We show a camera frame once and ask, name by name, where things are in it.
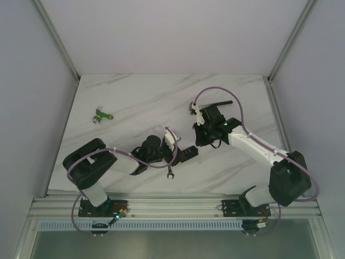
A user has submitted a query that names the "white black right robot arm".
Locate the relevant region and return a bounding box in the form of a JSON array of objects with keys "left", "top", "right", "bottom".
[{"left": 189, "top": 104, "right": 312, "bottom": 215}]

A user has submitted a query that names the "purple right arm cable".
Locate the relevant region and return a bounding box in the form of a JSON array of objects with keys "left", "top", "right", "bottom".
[{"left": 192, "top": 86, "right": 321, "bottom": 238}]

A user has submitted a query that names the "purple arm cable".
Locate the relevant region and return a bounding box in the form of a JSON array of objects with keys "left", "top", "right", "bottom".
[
  {"left": 192, "top": 86, "right": 321, "bottom": 238},
  {"left": 66, "top": 129, "right": 180, "bottom": 238}
]

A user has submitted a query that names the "green white connector plug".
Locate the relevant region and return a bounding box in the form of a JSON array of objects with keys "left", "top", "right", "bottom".
[{"left": 92, "top": 106, "right": 114, "bottom": 124}]

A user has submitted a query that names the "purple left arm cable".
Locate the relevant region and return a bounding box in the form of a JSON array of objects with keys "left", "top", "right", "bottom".
[{"left": 66, "top": 129, "right": 180, "bottom": 238}]

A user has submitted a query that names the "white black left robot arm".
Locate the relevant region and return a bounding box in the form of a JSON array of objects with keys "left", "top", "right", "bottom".
[{"left": 63, "top": 129, "right": 189, "bottom": 217}]

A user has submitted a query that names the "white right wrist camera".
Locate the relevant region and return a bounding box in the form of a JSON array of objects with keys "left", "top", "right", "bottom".
[{"left": 191, "top": 103, "right": 205, "bottom": 126}]

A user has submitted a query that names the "white slotted cable duct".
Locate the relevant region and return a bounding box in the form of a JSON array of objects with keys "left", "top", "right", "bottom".
[{"left": 38, "top": 219, "right": 243, "bottom": 231}]

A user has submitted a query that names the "claw hammer black handle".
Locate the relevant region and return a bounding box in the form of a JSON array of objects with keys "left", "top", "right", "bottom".
[{"left": 189, "top": 100, "right": 233, "bottom": 115}]

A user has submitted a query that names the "black fuse box base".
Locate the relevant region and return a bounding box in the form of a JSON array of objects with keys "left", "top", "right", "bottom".
[{"left": 180, "top": 146, "right": 198, "bottom": 163}]

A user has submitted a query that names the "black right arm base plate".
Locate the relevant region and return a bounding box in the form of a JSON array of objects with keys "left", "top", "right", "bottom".
[{"left": 220, "top": 200, "right": 271, "bottom": 217}]

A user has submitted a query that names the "silver open-end wrench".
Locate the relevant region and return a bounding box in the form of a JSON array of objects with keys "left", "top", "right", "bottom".
[{"left": 167, "top": 166, "right": 175, "bottom": 180}]

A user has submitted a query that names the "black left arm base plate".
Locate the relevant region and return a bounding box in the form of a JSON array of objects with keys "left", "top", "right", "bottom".
[{"left": 78, "top": 199, "right": 128, "bottom": 217}]

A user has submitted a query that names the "aluminium rail frame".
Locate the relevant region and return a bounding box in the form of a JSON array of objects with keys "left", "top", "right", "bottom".
[{"left": 16, "top": 0, "right": 345, "bottom": 259}]

